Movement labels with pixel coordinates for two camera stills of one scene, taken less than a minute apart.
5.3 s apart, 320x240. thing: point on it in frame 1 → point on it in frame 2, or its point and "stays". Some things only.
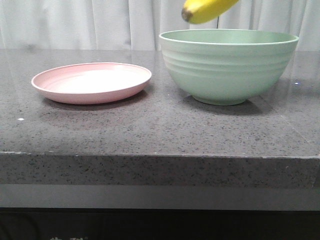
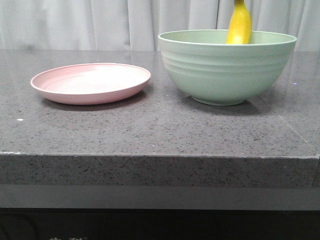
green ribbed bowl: [224, 67] stays
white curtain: [137, 25] stays
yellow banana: [198, 11] → [240, 28]
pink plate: [91, 83] stays
